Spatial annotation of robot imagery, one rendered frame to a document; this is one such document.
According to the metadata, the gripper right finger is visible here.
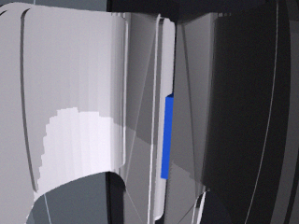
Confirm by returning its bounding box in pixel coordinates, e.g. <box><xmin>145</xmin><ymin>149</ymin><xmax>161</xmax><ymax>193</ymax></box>
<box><xmin>164</xmin><ymin>0</ymin><xmax>299</xmax><ymax>224</ymax></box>

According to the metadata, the black server rack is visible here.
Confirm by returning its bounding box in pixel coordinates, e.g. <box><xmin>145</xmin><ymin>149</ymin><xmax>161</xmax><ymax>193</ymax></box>
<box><xmin>0</xmin><ymin>0</ymin><xmax>271</xmax><ymax>224</ymax></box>

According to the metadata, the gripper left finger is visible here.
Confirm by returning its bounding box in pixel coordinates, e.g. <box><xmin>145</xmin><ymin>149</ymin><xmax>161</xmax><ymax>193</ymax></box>
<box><xmin>0</xmin><ymin>2</ymin><xmax>175</xmax><ymax>224</ymax></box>

